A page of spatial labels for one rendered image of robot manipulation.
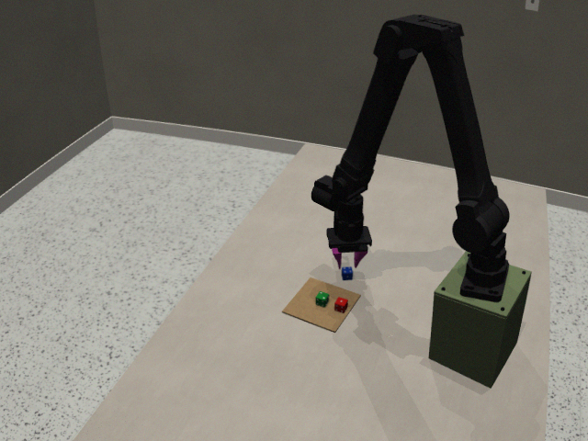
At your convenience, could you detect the red die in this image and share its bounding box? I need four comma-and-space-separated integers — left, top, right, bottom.
334, 297, 348, 313

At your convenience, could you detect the blue die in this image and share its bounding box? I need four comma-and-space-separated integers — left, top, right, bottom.
342, 266, 353, 280

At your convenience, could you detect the tan flat mat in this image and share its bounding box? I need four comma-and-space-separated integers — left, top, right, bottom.
282, 277, 360, 333

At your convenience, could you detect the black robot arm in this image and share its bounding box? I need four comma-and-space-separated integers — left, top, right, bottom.
311, 15, 510, 302

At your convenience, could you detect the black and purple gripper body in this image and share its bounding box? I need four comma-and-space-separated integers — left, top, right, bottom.
326, 218, 372, 253

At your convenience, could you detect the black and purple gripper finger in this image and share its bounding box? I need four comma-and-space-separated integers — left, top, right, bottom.
355, 251, 368, 268
332, 248, 342, 269

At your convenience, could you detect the green die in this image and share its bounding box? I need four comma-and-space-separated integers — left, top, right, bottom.
315, 291, 329, 307

